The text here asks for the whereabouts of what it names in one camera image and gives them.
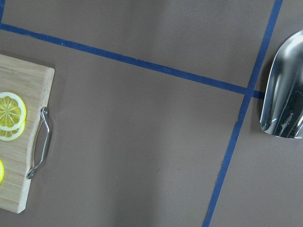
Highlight wooden cutting board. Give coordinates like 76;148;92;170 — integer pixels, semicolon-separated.
0;53;55;213

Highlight metal scoop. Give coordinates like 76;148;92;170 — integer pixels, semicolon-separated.
260;31;303;139

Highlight lemon slice stacked pair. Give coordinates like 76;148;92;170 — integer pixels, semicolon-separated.
0;92;27;141

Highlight single lemon slice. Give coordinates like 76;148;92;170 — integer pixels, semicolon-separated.
0;160;5;183

